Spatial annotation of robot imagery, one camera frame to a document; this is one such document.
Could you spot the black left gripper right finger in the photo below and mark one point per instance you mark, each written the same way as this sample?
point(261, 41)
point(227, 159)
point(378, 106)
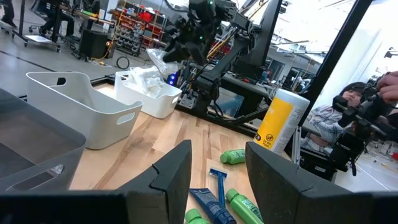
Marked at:
point(280, 199)

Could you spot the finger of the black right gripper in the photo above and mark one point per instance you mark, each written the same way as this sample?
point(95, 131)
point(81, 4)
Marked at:
point(196, 53)
point(174, 53)

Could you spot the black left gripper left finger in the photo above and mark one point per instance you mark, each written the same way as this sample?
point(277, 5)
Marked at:
point(168, 193)

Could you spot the green travel bottle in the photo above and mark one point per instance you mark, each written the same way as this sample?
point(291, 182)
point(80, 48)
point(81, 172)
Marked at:
point(244, 208)
point(234, 156)
point(195, 217)

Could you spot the dark blue toiletry tube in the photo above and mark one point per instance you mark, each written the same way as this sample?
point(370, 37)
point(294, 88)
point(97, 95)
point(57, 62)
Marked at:
point(211, 205)

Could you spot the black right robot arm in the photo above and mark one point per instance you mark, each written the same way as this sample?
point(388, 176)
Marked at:
point(224, 60)

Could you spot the black device with blue lights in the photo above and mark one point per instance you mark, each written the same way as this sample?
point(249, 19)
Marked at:
point(173, 79)

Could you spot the shelf rack with red bins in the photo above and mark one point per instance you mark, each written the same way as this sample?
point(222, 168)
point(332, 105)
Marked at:
point(133, 34)

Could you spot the blue disposable razor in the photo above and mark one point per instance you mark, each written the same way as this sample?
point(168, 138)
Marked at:
point(220, 186)

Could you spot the white plastic bin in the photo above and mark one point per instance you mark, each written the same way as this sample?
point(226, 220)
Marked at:
point(155, 105)

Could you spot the wipes canister with yellow label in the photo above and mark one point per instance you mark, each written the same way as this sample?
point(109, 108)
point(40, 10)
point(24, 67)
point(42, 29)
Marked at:
point(280, 124)

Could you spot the black computer tower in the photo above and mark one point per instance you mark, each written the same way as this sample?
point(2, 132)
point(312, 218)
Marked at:
point(93, 43)

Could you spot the seated person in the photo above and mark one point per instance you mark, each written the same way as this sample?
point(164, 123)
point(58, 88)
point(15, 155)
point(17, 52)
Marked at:
point(323, 124)

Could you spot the wooden desk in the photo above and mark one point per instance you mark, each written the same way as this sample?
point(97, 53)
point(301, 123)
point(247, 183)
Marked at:
point(90, 16)

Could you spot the light grey plastic bin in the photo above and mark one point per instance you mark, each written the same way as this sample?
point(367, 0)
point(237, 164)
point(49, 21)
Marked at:
point(87, 118)

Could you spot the person at desk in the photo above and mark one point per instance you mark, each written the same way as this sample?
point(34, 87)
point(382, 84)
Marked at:
point(59, 21)

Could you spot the wheeled cart base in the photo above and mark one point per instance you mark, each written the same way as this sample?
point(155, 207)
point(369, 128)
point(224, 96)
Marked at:
point(38, 39)

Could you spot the dark grey plastic bin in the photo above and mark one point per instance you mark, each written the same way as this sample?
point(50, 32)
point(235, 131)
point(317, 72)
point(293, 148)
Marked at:
point(37, 137)

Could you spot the person's hand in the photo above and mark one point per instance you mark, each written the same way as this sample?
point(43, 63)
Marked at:
point(388, 87)

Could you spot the standing person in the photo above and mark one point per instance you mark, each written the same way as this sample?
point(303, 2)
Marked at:
point(7, 12)

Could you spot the black metal rig frame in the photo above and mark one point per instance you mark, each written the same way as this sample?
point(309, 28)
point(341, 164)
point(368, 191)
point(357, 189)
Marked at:
point(335, 49)

